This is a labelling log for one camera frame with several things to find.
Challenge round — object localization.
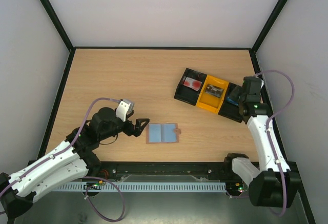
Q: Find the blue VIP credit card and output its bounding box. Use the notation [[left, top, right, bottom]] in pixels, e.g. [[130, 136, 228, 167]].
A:
[[226, 98, 238, 106]]

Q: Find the grey VIP credit card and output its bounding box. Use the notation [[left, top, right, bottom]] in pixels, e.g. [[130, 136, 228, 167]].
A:
[[206, 84, 224, 98]]

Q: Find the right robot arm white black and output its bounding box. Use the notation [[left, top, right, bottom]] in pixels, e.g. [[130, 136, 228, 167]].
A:
[[223, 76, 301, 209]]

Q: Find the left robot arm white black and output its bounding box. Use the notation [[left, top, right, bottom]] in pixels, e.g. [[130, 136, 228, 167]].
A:
[[1, 107, 150, 219]]

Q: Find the red white card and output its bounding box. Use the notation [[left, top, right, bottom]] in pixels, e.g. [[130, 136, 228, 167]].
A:
[[183, 77, 202, 91]]

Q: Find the black bin right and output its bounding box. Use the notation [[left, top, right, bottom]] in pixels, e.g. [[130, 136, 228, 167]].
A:
[[218, 83, 243, 123]]

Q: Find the black bin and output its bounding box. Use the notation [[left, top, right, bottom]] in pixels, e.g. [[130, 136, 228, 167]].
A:
[[218, 83, 243, 123], [174, 68, 207, 106]]

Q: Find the yellow bin middle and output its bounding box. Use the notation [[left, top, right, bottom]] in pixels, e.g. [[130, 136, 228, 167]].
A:
[[196, 75, 229, 114]]

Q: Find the black bin left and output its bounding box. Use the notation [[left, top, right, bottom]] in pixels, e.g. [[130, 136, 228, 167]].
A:
[[174, 68, 207, 106]]

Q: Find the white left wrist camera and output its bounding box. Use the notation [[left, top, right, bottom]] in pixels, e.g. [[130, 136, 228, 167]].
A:
[[115, 99, 135, 122]]

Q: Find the black aluminium front rail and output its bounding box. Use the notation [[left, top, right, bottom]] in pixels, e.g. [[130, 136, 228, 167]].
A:
[[27, 160, 298, 180]]

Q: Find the light blue slotted cable duct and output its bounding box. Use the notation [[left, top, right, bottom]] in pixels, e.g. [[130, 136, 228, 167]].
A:
[[54, 181, 226, 193]]

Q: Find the black frame post right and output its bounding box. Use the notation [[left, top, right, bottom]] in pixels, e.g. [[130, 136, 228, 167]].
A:
[[252, 0, 302, 53]]

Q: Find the black frame post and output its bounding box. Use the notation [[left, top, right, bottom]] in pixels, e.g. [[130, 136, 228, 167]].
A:
[[252, 0, 302, 53], [27, 0, 75, 53]]

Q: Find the black frame post left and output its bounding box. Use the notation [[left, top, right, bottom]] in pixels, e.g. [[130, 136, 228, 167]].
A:
[[27, 0, 75, 53]]

